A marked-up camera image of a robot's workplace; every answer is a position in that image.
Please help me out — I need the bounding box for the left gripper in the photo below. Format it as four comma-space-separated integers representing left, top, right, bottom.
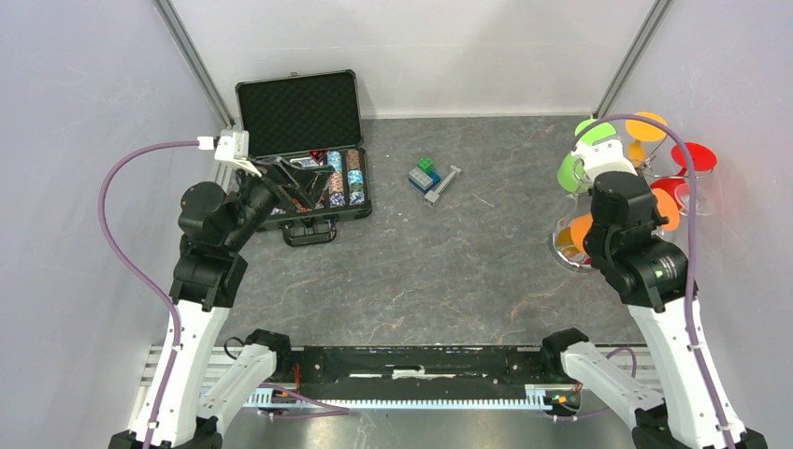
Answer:
222, 154, 334, 252

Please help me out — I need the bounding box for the green wine glass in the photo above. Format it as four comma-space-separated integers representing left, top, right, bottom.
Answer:
557, 123, 618, 194

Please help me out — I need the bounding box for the orange wine glass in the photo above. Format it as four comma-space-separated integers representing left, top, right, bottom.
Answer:
570, 188, 681, 253

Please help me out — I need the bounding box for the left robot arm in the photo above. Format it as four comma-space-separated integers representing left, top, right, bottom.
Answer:
108, 157, 335, 448

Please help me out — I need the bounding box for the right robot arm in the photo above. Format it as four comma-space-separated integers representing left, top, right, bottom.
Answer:
540, 171, 768, 448

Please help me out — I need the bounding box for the chrome wine glass rack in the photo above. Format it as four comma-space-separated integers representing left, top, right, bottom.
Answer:
550, 163, 712, 271

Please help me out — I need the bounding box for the yellow-orange wine glass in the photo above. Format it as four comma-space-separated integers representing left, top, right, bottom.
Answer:
625, 120, 667, 168

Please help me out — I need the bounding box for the red wine glass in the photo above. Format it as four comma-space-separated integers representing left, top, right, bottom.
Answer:
650, 142, 718, 196

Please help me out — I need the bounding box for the clear wine glass on rack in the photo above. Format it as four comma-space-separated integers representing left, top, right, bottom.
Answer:
672, 182, 716, 216

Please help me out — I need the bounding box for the black poker chip case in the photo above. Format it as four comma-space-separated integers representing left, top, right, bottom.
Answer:
235, 69, 373, 247

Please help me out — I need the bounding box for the green toy brick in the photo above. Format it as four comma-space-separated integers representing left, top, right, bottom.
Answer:
416, 156, 434, 174

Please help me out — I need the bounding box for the long grey toy brick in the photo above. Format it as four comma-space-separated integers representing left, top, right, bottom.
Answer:
424, 165, 462, 208

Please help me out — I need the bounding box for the blue grey toy brick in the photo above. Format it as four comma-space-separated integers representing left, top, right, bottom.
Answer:
408, 167, 441, 194

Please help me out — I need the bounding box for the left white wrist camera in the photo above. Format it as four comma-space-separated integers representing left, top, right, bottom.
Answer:
197, 129, 262, 177

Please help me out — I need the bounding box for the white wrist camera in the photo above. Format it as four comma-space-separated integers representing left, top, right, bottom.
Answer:
571, 134, 637, 183
197, 129, 262, 177

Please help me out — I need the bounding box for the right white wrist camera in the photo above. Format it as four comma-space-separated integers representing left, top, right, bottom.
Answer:
571, 134, 637, 183

